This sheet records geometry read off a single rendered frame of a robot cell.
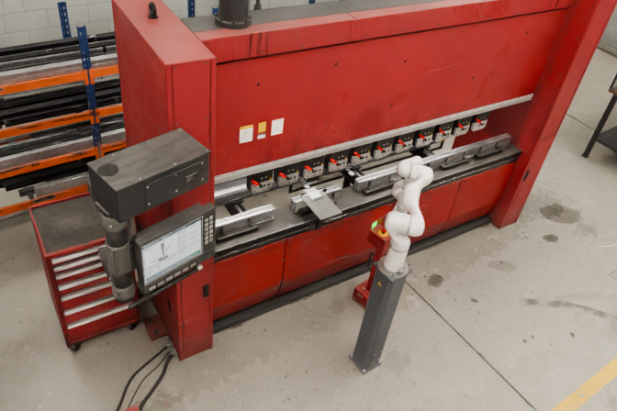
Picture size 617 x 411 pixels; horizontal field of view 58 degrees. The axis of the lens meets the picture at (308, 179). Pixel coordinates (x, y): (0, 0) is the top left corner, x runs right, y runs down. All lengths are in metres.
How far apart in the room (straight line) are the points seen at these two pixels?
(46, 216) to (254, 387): 1.78
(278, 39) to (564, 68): 2.61
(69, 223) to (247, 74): 1.51
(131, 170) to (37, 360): 2.15
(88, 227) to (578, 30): 3.79
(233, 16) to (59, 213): 1.74
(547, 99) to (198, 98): 3.17
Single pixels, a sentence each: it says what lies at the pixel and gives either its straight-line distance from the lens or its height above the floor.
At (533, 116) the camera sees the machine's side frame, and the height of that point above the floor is 1.22.
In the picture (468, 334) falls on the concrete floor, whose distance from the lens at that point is 4.76.
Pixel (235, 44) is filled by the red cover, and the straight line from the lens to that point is 3.00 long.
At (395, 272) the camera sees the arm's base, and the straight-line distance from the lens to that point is 3.55.
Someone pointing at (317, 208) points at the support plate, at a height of 1.00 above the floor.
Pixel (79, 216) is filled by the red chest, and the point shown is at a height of 0.98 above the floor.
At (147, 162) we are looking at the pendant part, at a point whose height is 1.95.
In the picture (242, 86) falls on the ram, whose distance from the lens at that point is 3.16.
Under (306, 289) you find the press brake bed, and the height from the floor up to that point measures 0.05.
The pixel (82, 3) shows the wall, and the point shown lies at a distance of 7.20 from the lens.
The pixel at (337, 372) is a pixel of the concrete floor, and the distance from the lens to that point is 4.26.
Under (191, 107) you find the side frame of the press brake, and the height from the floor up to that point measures 2.05.
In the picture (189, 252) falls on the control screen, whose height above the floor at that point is 1.37.
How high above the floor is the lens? 3.52
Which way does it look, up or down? 38 degrees down
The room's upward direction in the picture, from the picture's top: 8 degrees clockwise
